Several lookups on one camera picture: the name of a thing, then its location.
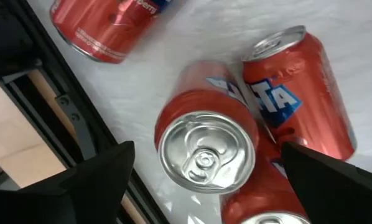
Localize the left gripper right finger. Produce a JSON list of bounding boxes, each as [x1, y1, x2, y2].
[[280, 141, 372, 224]]

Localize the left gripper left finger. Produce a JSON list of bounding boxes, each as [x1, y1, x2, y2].
[[0, 140, 136, 224]]

